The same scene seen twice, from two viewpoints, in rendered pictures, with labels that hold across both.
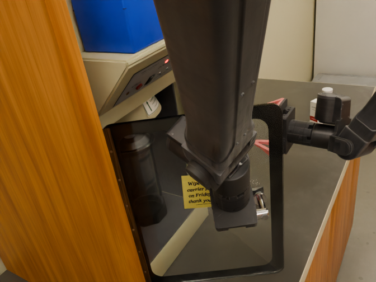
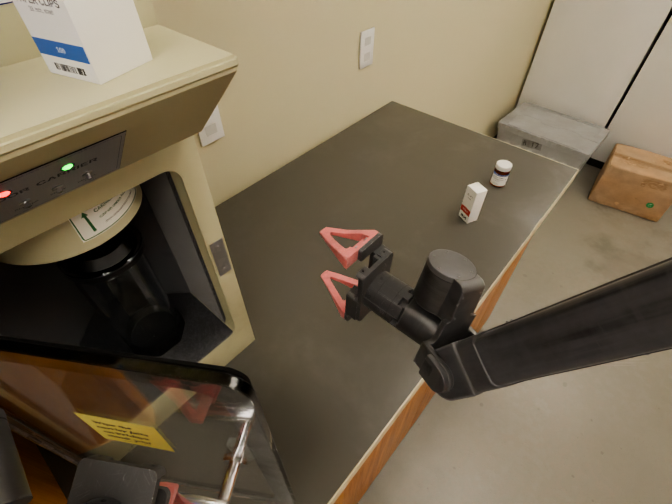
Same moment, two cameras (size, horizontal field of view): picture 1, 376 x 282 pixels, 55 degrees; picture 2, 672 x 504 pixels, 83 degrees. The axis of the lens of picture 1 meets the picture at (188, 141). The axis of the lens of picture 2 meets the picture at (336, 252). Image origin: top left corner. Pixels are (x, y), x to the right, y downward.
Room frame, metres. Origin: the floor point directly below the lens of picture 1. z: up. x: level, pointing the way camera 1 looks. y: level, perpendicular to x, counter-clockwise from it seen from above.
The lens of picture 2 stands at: (0.44, -0.23, 1.62)
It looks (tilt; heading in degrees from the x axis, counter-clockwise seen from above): 47 degrees down; 6
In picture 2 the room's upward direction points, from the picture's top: straight up
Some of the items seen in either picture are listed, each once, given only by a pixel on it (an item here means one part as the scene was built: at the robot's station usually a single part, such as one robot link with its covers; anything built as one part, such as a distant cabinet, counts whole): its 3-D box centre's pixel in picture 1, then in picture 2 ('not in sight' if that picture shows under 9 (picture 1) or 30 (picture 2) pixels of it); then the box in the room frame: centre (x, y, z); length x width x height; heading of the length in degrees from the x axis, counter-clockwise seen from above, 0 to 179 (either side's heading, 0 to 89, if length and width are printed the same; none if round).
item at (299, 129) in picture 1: (298, 132); (386, 295); (0.76, -0.27, 1.20); 0.07 x 0.07 x 0.10; 54
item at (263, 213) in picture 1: (243, 210); (193, 484); (0.51, -0.08, 1.20); 0.10 x 0.05 x 0.03; 87
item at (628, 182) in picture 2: not in sight; (636, 181); (2.61, -1.95, 0.14); 0.41 x 0.33 x 0.29; 61
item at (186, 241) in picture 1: (203, 207); (141, 441); (0.54, -0.01, 1.19); 0.30 x 0.01 x 0.40; 87
